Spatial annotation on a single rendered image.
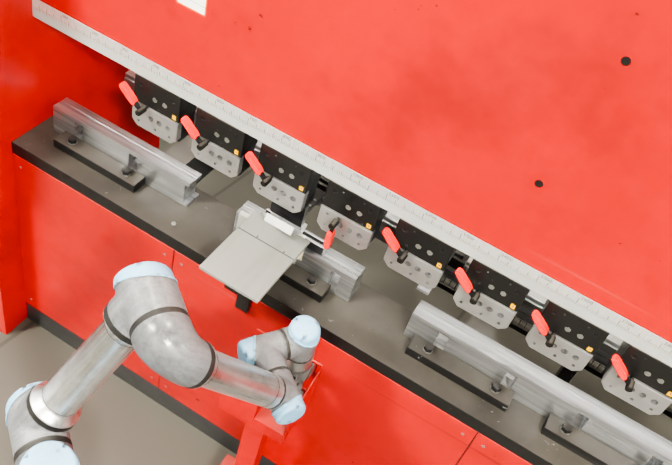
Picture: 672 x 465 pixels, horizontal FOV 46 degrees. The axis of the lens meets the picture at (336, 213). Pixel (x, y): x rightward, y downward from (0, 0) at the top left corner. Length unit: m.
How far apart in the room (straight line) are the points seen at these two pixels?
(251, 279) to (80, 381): 0.55
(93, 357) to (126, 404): 1.32
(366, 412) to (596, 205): 0.95
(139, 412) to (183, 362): 1.46
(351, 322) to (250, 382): 0.58
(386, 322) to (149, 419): 1.08
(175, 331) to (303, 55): 0.70
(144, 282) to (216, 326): 0.89
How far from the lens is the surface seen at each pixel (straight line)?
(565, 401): 2.13
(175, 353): 1.48
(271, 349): 1.83
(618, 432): 2.16
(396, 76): 1.72
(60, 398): 1.73
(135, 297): 1.53
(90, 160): 2.43
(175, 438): 2.90
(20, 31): 2.35
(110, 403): 2.96
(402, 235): 1.94
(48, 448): 1.75
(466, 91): 1.67
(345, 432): 2.43
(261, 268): 2.06
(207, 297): 2.34
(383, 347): 2.14
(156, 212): 2.33
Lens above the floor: 2.55
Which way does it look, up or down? 44 degrees down
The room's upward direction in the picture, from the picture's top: 17 degrees clockwise
